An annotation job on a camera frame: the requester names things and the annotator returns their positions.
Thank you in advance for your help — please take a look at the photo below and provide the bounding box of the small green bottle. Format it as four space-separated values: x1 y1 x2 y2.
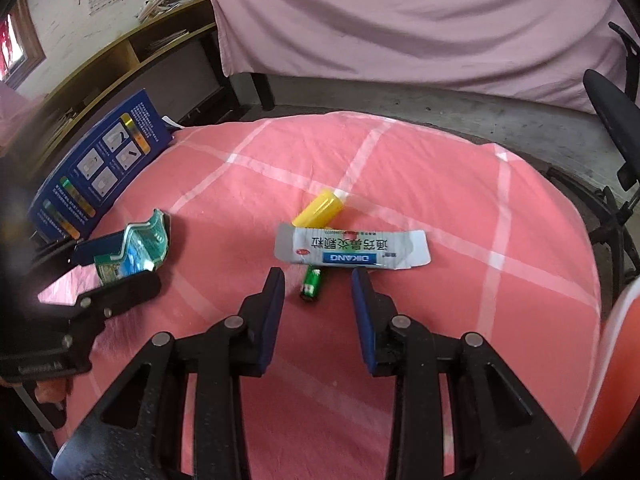
299 266 325 303

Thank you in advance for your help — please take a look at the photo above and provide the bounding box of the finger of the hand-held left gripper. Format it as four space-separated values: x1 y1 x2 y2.
30 212 173 273
37 270 162 322

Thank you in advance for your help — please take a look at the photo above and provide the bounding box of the pink hanging sheet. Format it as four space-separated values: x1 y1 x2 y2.
190 0 636 113

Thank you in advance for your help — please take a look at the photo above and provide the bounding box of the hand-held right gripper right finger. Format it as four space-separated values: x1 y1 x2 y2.
350 266 583 480

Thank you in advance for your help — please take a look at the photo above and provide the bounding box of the green foil packet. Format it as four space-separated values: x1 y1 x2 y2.
94 209 171 287

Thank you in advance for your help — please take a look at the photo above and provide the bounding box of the black metal table frame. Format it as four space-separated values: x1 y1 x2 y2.
227 72 276 111

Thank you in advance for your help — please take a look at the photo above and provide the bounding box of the white sachet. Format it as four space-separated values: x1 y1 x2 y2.
274 223 432 271

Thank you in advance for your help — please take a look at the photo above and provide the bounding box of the pink checked tablecloth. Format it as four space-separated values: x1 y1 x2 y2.
52 110 603 480

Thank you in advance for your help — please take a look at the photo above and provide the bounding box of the person's left hand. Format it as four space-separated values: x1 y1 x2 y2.
34 375 69 407

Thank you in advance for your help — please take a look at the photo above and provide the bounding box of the wooden shelf desk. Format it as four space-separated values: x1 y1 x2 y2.
0 0 226 176

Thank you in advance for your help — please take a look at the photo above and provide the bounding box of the yellow plastic tube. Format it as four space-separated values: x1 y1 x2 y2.
292 188 346 228

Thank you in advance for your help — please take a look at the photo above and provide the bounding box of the wooden framed window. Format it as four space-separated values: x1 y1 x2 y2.
0 0 47 86

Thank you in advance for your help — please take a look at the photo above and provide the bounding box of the black office chair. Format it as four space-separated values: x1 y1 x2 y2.
545 22 640 291

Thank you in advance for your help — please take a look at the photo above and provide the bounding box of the pile of books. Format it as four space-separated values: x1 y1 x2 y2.
137 0 211 23

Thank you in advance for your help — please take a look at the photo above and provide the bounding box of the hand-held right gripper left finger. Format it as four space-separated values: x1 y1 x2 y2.
52 266 286 480

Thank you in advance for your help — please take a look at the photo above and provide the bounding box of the blue cardboard box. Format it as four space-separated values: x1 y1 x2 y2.
27 89 173 241

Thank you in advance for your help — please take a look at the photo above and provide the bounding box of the red bucket with white rim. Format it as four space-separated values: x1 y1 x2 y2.
570 277 640 461

